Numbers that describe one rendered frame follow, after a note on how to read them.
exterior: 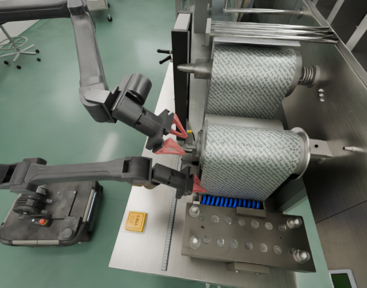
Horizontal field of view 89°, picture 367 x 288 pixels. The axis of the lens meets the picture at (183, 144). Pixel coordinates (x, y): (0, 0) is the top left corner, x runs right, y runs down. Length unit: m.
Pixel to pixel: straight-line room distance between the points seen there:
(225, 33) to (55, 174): 0.65
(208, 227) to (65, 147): 2.02
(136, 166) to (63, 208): 1.24
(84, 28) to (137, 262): 0.78
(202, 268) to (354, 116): 0.64
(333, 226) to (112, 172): 0.59
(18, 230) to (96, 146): 0.97
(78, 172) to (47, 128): 2.14
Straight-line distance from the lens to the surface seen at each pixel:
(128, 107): 0.44
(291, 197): 0.79
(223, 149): 0.50
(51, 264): 1.97
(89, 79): 0.52
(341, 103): 0.62
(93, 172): 0.62
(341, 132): 0.60
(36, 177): 0.73
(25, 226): 1.88
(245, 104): 0.69
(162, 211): 0.83
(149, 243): 0.81
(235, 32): 0.63
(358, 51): 0.67
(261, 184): 0.63
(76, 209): 1.73
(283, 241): 0.75
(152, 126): 0.45
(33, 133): 2.80
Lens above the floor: 1.70
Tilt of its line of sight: 54 degrees down
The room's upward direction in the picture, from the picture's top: straight up
